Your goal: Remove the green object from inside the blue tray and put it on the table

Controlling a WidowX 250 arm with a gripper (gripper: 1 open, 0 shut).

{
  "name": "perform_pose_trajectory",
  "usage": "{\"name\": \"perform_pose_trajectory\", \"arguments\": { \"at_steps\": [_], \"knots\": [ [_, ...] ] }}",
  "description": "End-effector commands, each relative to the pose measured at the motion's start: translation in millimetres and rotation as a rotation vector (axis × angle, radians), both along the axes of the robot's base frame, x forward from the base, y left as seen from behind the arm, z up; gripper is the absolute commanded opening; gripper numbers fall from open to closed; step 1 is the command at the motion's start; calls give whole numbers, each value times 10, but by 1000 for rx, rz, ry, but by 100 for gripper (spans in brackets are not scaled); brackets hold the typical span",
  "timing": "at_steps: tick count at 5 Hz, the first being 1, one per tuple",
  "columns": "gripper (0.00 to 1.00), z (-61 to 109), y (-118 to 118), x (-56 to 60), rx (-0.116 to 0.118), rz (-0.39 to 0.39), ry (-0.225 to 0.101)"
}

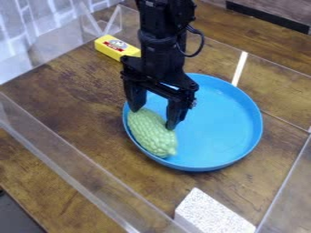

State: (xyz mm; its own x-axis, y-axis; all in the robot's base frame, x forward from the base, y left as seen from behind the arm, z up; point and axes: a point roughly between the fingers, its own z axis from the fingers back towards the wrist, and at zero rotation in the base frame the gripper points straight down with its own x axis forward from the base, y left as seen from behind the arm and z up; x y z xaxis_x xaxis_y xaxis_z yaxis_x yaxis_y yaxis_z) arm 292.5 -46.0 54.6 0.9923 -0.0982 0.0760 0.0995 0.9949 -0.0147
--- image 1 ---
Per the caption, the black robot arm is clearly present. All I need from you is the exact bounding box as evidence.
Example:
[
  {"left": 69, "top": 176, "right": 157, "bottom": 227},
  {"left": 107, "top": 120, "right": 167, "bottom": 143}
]
[{"left": 120, "top": 0, "right": 197, "bottom": 129}]

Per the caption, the black cable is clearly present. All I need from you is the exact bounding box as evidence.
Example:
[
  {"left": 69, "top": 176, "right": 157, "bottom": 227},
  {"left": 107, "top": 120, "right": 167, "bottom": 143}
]
[{"left": 175, "top": 25, "right": 207, "bottom": 58}]

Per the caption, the green bumpy bitter gourd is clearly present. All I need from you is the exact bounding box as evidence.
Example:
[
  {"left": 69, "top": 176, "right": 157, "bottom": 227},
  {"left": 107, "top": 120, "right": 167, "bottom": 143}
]
[{"left": 128, "top": 108, "right": 177, "bottom": 157}]

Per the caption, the clear acrylic enclosure wall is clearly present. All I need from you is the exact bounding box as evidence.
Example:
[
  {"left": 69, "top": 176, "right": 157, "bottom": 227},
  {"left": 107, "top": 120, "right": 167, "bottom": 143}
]
[{"left": 0, "top": 4, "right": 311, "bottom": 233}]

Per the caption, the yellow rectangular block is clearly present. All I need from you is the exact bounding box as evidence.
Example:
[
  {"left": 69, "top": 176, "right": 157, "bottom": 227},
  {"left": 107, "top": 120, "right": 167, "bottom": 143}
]
[{"left": 93, "top": 35, "right": 141, "bottom": 61}]

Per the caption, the blue round plastic tray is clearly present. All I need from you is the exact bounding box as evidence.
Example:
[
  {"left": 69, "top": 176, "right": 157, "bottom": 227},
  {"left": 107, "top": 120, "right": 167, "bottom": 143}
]
[{"left": 121, "top": 72, "right": 264, "bottom": 172}]

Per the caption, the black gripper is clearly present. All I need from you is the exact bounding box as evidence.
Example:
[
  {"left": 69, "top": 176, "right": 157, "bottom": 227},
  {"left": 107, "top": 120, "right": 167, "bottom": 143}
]
[{"left": 120, "top": 30, "right": 197, "bottom": 130}]

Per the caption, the white speckled foam block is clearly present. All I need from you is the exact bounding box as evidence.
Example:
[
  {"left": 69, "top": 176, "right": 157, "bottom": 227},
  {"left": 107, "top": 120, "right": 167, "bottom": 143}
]
[{"left": 173, "top": 187, "right": 256, "bottom": 233}]

